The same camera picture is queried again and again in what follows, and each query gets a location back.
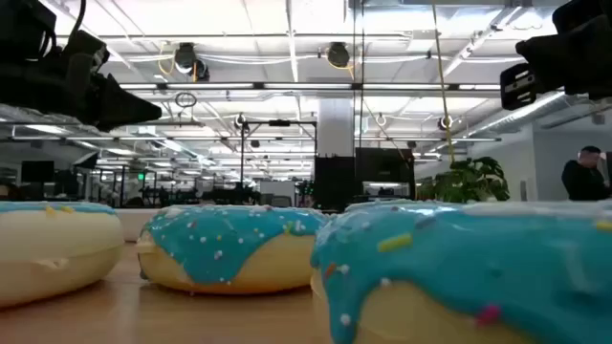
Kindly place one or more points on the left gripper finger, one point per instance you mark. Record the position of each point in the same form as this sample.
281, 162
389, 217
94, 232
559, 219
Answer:
126, 98
129, 119

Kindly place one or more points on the blue iced sprinkle donut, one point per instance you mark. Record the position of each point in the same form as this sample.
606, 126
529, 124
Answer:
52, 248
478, 267
225, 243

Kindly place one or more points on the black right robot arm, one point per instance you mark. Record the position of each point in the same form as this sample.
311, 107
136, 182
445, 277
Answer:
583, 12

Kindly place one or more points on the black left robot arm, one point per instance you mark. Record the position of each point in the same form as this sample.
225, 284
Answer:
24, 24

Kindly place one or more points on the black ceiling spotlight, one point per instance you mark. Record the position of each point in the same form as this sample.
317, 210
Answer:
186, 59
338, 55

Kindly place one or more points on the person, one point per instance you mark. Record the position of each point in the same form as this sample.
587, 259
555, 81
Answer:
583, 179

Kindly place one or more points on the green potted plant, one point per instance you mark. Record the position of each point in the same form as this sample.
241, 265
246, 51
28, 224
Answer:
468, 184

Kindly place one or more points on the black cabinet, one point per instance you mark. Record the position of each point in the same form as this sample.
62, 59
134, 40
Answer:
333, 184

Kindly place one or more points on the black display pole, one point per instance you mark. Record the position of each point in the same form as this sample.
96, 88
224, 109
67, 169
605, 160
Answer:
358, 71

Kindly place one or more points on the large black display screen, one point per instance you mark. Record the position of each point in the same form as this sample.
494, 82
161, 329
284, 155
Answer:
385, 167

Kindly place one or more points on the silver ventilation duct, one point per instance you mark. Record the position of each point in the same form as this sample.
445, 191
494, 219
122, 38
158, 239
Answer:
521, 112

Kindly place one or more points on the black metal rig frame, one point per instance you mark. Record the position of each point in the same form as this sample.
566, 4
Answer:
243, 153

